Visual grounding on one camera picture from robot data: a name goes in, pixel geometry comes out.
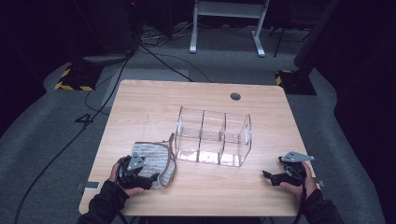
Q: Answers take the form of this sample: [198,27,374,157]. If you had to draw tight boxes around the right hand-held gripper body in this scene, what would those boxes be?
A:
[277,151,316,188]

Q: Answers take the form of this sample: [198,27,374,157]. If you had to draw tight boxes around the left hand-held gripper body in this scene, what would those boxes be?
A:
[116,151,150,190]

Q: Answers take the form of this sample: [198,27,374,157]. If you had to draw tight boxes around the grey towel with brown trim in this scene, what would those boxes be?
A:
[132,133,177,190]

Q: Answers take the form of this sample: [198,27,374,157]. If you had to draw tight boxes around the clear acrylic divided organizer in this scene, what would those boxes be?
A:
[174,105,253,168]

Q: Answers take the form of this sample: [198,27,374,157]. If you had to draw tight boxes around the person's right hand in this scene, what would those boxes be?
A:
[278,161,318,201]

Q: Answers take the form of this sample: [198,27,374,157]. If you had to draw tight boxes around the person's left hand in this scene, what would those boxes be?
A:
[106,161,146,198]

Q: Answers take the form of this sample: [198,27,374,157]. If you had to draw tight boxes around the black base with yellow stripes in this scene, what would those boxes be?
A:
[275,69,318,96]
[53,63,104,92]

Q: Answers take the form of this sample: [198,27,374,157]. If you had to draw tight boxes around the thin black tripod stand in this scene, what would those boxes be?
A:
[273,26,287,59]

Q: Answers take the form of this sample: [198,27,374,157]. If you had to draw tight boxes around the black slanted pole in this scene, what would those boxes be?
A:
[293,0,342,78]

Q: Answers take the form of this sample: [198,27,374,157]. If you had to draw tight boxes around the dark equipment with red light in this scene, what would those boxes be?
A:
[81,0,142,67]

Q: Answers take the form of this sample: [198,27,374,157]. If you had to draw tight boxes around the long black floor cable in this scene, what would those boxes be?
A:
[12,55,133,224]

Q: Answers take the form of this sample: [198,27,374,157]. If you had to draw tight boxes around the white metal desk frame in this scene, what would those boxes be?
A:
[189,0,271,59]

